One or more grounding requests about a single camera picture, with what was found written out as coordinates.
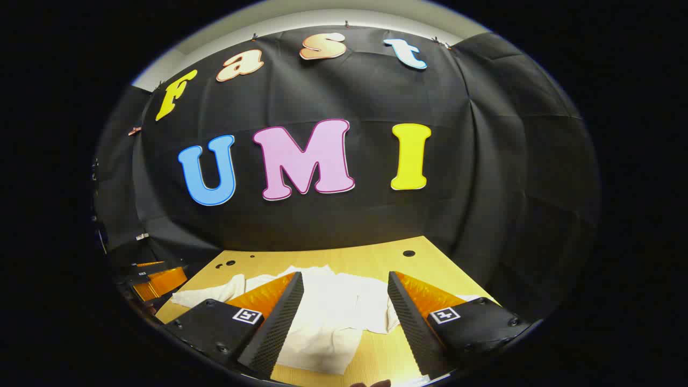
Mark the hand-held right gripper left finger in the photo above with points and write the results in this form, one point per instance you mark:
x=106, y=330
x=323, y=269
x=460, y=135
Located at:
x=279, y=322

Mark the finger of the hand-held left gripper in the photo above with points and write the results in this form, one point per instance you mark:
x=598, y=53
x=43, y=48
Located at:
x=153, y=264
x=161, y=282

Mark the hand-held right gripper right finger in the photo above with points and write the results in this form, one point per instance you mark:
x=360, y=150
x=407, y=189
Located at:
x=411, y=322

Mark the cream white sweatshirt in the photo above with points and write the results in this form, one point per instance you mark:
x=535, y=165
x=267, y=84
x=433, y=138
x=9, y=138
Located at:
x=333, y=306

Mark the reddish backdrop clip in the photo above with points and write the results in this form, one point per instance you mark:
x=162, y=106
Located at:
x=134, y=130

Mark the black backdrop cloth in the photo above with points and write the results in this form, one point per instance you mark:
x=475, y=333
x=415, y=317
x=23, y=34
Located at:
x=349, y=91

